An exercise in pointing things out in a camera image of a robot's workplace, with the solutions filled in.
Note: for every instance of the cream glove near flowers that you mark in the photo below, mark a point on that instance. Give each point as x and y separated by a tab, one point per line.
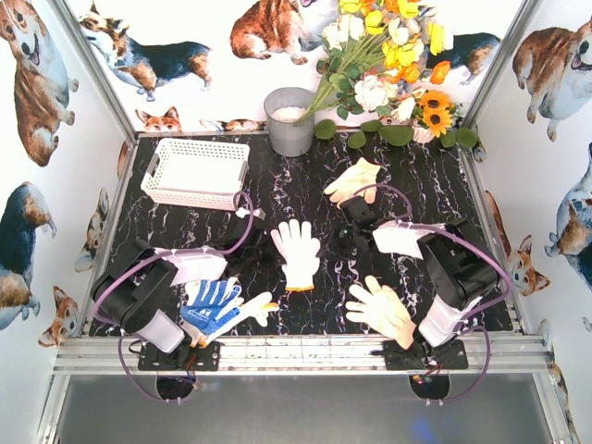
360	175

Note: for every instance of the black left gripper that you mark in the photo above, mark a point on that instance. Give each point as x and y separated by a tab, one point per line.
258	245

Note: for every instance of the sunflower pot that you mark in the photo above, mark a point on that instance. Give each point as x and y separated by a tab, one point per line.
435	115

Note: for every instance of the white glove orange cuff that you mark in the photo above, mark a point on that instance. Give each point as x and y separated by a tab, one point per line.
258	307

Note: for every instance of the white perforated storage basket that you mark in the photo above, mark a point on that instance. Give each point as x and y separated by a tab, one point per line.
201	174

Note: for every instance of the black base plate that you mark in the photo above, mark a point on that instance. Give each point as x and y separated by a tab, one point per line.
203	358
449	356

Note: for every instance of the artificial flower bouquet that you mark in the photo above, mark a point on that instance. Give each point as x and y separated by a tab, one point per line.
375	53

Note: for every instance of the white knit glove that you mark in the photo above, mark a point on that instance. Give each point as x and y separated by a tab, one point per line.
299	249

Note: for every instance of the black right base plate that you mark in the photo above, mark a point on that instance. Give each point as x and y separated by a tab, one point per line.
449	356

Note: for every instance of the blue dotted white glove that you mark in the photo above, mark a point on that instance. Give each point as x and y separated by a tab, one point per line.
211	305

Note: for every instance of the cream glove front right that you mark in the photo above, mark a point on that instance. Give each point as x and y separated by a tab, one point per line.
380	307

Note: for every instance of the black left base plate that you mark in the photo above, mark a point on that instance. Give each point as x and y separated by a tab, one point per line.
203	358

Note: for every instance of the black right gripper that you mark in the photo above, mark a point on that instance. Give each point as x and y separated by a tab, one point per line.
354	212

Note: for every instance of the grey metal bucket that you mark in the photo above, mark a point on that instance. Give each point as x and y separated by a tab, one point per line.
290	129

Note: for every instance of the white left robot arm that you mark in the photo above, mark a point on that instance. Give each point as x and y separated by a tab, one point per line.
177	301

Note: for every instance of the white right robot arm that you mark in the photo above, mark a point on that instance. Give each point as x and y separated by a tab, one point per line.
460	270

